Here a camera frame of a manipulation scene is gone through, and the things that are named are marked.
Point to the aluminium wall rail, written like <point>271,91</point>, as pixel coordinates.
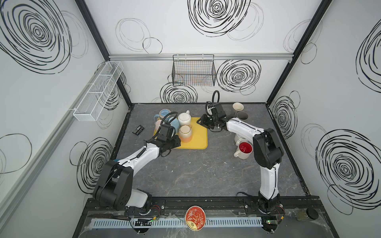
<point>226,56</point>
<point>11,202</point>

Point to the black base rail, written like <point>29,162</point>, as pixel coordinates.
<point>244,203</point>

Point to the light blue mug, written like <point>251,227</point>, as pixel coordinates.
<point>175,123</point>

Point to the white ribbed mug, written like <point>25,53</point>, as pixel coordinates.
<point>184,118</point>

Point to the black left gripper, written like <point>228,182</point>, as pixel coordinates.
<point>173,141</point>

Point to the orange mug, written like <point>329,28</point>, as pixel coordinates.
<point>185,133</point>

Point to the aluminium wall rail left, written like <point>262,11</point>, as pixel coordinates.
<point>11,202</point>

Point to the cream mug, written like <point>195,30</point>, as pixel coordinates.
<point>244,150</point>

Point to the black knob emergency button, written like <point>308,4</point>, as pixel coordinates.
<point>306,215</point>

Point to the black corner frame post right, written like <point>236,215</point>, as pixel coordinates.
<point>317,17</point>

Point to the black wire basket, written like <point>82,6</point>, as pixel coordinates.
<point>194,73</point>

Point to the large grey-beige mug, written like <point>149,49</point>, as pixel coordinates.
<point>242,115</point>

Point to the pink mug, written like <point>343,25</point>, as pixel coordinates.
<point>157,125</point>

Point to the yellow plastic tray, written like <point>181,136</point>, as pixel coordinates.
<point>199,136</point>

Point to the aluminium wall rail back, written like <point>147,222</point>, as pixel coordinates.
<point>226,56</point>

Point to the grey slotted cable duct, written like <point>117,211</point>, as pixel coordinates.
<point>218,222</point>

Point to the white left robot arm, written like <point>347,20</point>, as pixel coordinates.
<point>114,187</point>

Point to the speckled white mug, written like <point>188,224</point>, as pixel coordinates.
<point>239,139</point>

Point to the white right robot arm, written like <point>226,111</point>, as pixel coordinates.
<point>267,150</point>

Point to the small grey mug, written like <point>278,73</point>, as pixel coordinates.
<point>237,107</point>

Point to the black corner frame post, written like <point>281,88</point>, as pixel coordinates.
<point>85,12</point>
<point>317,17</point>

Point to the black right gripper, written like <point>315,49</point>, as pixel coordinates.
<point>207,120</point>

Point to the white wire shelf basket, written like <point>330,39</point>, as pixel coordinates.
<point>95,99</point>

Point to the black snack bar wrapper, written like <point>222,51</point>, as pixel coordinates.
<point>138,130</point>

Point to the black corner frame post left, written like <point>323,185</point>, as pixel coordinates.
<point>85,12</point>

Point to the blue butterfly mug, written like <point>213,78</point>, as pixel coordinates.
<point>161,114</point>

